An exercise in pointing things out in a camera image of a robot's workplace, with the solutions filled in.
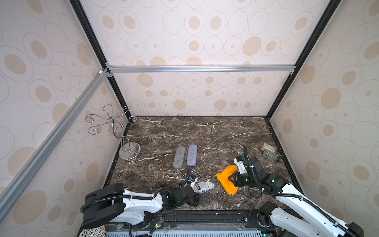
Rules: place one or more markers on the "lavender eyeglass case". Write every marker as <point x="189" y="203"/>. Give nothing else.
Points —
<point x="192" y="156"/>

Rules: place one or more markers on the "grey eyeglass case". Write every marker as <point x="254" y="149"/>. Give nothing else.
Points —
<point x="179" y="158"/>

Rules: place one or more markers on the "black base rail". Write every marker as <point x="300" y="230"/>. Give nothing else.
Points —
<point x="198" y="223"/>

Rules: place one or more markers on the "orange cleaning cloth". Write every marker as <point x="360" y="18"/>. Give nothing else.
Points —
<point x="223" y="178"/>

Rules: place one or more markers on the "chrome hook stand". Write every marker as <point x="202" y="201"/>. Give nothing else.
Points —
<point x="129" y="151"/>

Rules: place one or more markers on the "patterned round object left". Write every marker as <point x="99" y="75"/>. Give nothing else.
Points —
<point x="95" y="232"/>

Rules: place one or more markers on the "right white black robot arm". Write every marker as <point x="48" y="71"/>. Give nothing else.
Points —
<point x="310" y="221"/>

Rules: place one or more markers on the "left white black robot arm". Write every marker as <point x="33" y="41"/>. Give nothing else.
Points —
<point x="116" y="204"/>

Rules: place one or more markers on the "diagonal aluminium frame bar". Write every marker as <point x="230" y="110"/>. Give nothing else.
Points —
<point x="39" y="157"/>

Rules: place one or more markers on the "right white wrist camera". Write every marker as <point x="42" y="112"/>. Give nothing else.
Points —
<point x="239" y="162"/>

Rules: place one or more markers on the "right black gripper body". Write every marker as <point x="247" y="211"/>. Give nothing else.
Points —
<point x="237" y="178"/>

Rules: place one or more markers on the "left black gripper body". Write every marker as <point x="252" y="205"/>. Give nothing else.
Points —
<point x="192" y="201"/>

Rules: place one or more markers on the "horizontal aluminium frame bar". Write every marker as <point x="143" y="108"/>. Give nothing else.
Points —
<point x="203" y="69"/>

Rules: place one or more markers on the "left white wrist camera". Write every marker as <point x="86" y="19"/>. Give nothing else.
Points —
<point x="193" y="183"/>

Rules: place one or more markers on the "green clear box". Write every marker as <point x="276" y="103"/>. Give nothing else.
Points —
<point x="270" y="152"/>

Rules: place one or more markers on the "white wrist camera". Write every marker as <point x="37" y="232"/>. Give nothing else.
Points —
<point x="239" y="162"/>
<point x="193" y="183"/>

